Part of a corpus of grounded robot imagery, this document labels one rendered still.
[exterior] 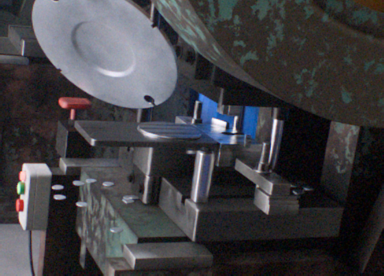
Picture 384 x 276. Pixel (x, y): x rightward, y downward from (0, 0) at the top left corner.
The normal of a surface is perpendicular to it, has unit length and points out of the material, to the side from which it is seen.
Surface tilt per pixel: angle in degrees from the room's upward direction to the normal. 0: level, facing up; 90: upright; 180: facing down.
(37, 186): 90
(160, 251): 0
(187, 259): 90
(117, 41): 127
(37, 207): 90
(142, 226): 0
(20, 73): 90
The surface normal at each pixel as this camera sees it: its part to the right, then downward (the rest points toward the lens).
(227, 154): 0.38, 0.27
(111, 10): -0.40, 0.71
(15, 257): 0.13, -0.96
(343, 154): -0.92, -0.03
